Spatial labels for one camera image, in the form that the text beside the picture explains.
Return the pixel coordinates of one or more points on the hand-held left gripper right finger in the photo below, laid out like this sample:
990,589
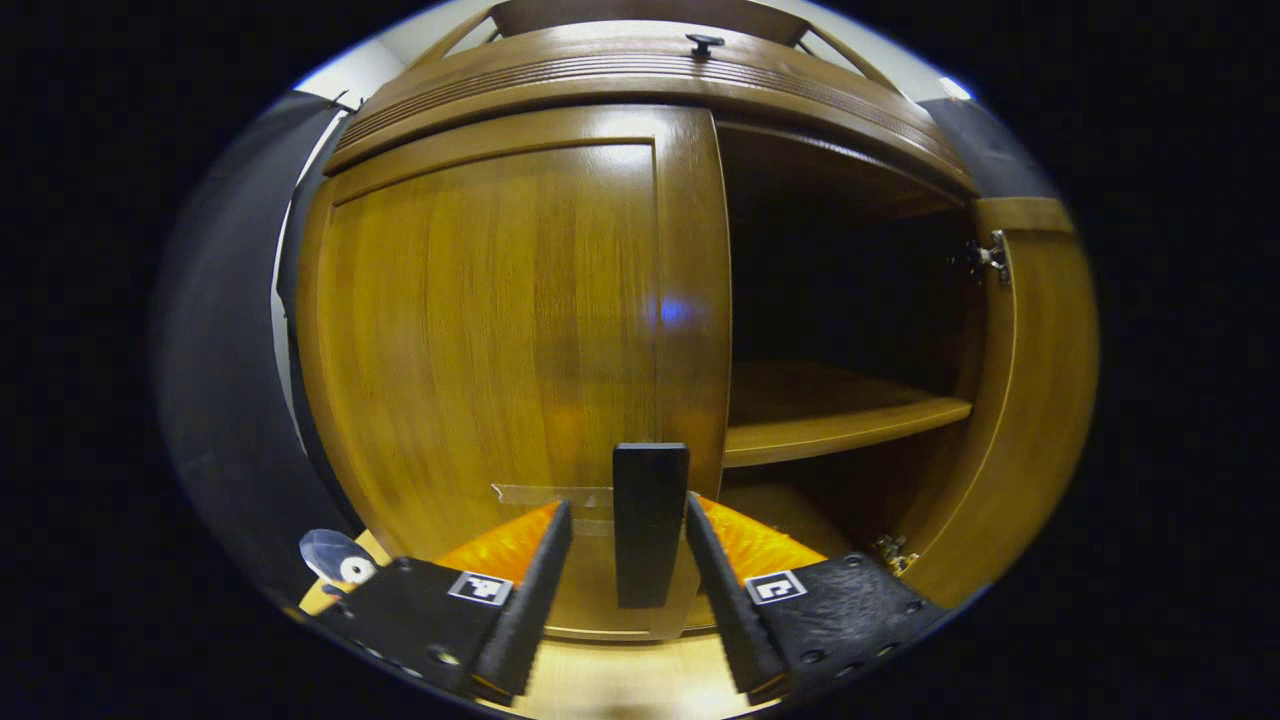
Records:
725,600

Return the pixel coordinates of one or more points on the wooden cabinet door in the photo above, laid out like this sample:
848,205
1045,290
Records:
480,330
1030,400

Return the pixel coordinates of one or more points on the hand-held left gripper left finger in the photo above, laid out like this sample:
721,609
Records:
535,600

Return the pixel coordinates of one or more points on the wooden double-door shoe cabinet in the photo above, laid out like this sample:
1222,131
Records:
800,300

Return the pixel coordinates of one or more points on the wooden drawer with black knob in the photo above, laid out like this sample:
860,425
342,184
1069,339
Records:
600,75

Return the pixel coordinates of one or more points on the grey-blue round object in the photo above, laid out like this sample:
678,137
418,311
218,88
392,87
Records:
335,560

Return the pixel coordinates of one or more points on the wooden inner cabinet shelf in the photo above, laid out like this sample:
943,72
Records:
820,415

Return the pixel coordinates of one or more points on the small ceiling light panel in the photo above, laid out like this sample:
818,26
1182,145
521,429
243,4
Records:
955,88

